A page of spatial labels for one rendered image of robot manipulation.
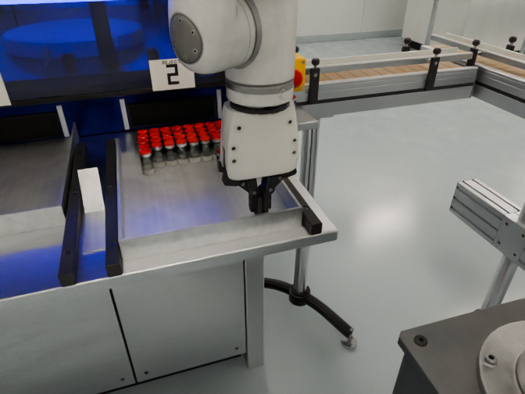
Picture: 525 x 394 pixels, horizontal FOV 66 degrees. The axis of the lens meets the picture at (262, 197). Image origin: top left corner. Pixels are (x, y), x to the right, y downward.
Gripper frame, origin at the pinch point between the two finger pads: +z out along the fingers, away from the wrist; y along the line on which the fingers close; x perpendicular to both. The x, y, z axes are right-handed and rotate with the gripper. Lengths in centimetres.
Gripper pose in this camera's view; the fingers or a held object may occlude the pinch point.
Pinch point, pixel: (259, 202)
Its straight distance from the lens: 59.5
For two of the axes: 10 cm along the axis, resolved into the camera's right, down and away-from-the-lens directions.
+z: 0.0, 8.4, 5.4
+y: -9.5, 1.7, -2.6
